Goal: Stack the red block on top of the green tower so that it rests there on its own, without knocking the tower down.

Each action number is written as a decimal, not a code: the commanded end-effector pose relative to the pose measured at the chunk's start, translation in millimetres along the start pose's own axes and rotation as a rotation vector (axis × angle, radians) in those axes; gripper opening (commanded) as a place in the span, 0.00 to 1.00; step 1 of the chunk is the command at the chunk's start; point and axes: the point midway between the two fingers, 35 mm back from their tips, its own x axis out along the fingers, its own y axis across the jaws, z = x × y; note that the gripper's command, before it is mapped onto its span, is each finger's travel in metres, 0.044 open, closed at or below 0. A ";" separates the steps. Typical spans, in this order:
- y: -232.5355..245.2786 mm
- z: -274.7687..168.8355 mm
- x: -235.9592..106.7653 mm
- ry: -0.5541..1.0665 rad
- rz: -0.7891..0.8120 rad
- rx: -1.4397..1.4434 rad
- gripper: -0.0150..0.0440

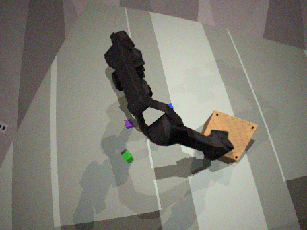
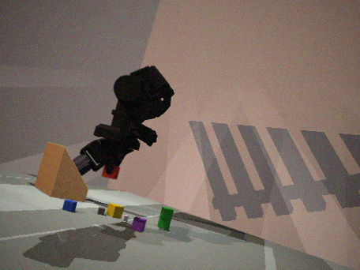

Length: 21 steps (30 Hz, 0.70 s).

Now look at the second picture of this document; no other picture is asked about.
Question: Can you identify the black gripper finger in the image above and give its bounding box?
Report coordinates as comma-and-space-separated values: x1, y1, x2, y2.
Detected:
114, 148, 134, 167
100, 140, 128, 174

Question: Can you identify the red block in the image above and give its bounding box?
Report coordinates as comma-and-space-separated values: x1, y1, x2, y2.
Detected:
102, 166, 120, 180

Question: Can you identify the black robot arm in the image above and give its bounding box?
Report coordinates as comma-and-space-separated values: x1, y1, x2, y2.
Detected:
73, 66, 174, 175

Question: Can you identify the blue block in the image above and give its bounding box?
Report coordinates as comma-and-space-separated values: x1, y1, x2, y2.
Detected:
62, 200, 77, 212

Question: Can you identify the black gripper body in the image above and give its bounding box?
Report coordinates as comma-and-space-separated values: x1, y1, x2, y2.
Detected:
94, 107, 140, 151

